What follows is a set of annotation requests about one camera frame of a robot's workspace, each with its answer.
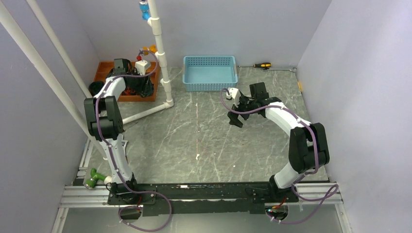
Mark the white diagonal PVC pipe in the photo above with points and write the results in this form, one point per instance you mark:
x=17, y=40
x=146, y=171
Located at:
x=18, y=35

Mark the blue valve nozzle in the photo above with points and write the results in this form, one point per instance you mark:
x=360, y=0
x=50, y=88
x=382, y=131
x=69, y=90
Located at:
x=144, y=7

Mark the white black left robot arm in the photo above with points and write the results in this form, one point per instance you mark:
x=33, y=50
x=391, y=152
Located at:
x=105, y=123

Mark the rolled dark green tie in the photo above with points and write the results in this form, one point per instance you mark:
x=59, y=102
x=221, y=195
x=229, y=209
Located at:
x=95, y=87

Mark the orange valve nozzle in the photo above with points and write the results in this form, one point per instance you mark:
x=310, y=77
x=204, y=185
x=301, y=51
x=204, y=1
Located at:
x=152, y=48

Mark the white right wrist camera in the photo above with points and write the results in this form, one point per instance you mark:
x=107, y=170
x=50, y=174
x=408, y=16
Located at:
x=234, y=95

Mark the orange wooden compartment tray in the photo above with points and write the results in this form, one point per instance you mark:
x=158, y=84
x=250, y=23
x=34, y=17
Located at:
x=103, y=70

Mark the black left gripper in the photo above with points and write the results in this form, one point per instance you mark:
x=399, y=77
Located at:
x=144, y=88

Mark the white vertical PVC pipe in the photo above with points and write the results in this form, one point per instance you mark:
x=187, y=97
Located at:
x=154, y=22

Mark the yellow black screwdriver at wall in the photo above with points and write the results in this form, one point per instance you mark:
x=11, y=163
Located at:
x=263, y=65

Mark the silver spanner at wall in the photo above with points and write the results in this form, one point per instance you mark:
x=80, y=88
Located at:
x=291, y=69

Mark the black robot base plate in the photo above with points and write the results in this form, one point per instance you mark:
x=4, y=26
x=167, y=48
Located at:
x=196, y=198

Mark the green valve nozzle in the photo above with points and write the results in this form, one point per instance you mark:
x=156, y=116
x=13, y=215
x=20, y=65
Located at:
x=94, y=178

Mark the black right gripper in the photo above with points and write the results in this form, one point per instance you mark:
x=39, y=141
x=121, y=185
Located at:
x=234, y=120

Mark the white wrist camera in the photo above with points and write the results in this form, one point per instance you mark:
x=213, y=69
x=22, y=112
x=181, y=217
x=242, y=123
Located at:
x=234, y=95
x=141, y=65

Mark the light blue plastic basket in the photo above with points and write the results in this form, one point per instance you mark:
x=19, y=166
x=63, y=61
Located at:
x=207, y=73

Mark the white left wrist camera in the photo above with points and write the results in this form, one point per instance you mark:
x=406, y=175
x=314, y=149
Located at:
x=141, y=65

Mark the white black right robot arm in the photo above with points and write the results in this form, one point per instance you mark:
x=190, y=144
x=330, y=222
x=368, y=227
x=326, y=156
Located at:
x=308, y=149

